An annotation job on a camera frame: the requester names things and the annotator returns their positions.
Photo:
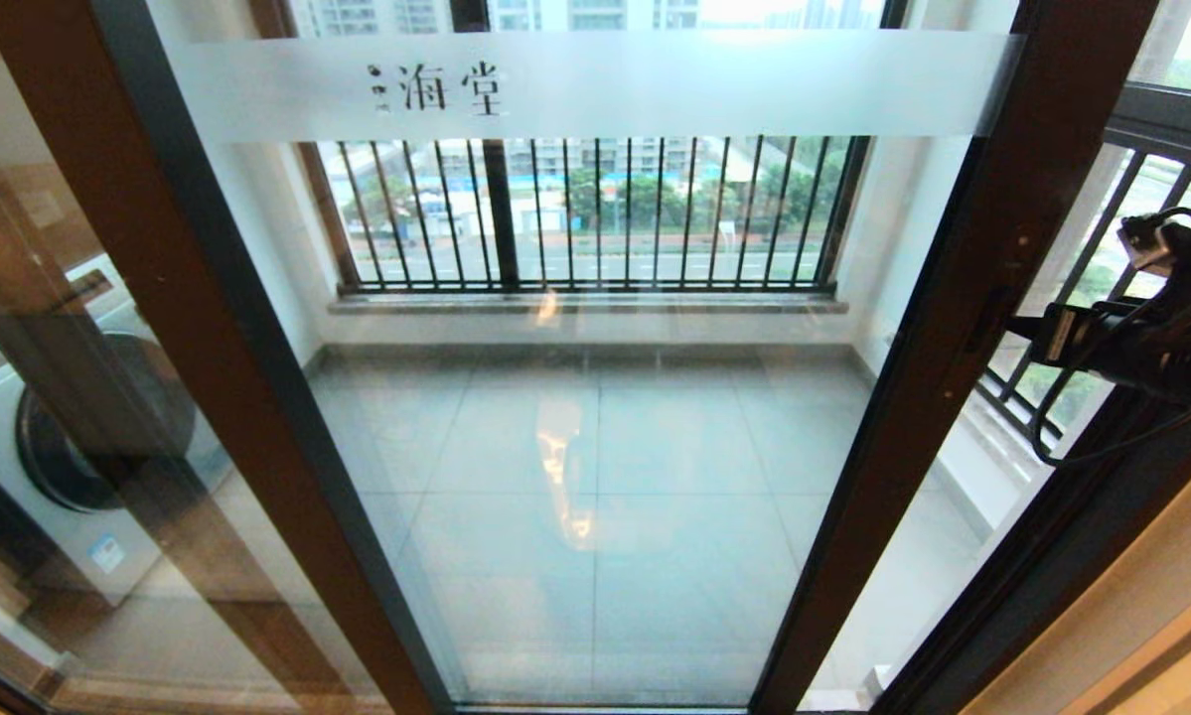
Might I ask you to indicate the brown glass door without lock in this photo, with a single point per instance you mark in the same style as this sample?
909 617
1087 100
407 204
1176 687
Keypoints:
183 298

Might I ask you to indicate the long black window railing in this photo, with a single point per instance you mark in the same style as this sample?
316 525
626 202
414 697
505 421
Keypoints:
655 288

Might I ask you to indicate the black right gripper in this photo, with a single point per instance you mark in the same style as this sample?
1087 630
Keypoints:
1102 338

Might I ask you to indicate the brown sliding door with lock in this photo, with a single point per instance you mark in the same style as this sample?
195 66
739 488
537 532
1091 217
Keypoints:
953 348

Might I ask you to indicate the short black window railing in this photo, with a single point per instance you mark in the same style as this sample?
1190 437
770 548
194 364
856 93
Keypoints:
1102 248

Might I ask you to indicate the long grey stone window sill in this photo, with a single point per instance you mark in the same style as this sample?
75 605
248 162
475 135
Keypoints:
595 303

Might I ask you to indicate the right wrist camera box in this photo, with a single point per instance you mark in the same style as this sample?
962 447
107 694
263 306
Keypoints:
1156 243

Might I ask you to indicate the short grey stone window sill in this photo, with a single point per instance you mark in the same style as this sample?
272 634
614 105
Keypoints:
1002 447

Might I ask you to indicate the narrow dark window frame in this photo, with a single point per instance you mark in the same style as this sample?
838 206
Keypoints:
1171 124

